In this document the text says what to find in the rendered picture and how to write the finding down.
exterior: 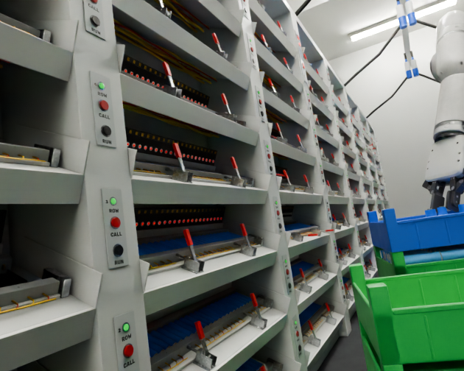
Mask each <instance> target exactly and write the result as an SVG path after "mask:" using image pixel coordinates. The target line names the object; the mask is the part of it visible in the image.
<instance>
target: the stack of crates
mask: <svg viewBox="0 0 464 371"><path fill-rule="evenodd" d="M348 268H349V272H350V276H351V284H352V289H353V293H354V300H355V305H356V312H357V316H358V321H359V329H360V333H361V337H362V345H363V349H364V354H365V361H366V365H367V369H368V371H464V268H462V269H449V270H442V271H434V272H422V273H415V274H408V275H395V276H388V277H381V278H368V279H365V274H364V269H363V265H361V264H351V265H348Z"/></svg>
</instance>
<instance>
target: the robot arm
mask: <svg viewBox="0 0 464 371"><path fill-rule="evenodd" d="M430 71H431V74H432V76H433V77H434V78H435V79H436V80H437V81H438V82H440V93H439V98H438V104H437V112H436V118H435V128H434V133H433V139H434V141H435V142H434V143H433V145H432V148H431V151H430V154H429V159H428V162H427V166H426V176H425V178H426V179H425V181H424V182H423V185H422V187H424V188H426V189H428V190H429V193H430V194H431V195H432V199H431V205H430V208H432V209H435V210H436V213H438V212H437V208H439V206H444V202H445V197H443V192H444V189H445V187H446V186H450V191H447V195H446V206H445V207H446V208H447V209H449V210H451V211H454V212H458V211H459V208H458V205H459V204H460V195H461V194H463V193H464V12H463V11H459V10H454V11H451V12H449V13H446V14H445V15H444V16H443V17H442V18H441V19H440V20H439V22H438V24H437V29H436V53H435V54H434V55H433V56H432V59H431V61H430ZM437 186H439V189H437Z"/></svg>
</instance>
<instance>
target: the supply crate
mask: <svg viewBox="0 0 464 371"><path fill-rule="evenodd" d="M447 212H448V214H445V215H439V216H438V213H436V214H437V216H429V217H426V214H424V215H419V216H408V217H403V218H396V213H395V209H394V208H388V209H384V210H382V216H383V220H381V221H379V220H378V216H377V212H376V211H369V212H367V216H368V223H369V228H370V234H371V238H372V242H373V246H376V247H379V248H382V249H383V250H387V251H389V252H401V251H407V250H419V249H426V248H432V247H444V246H450V245H456V244H464V212H461V213H460V211H458V212H454V211H447Z"/></svg>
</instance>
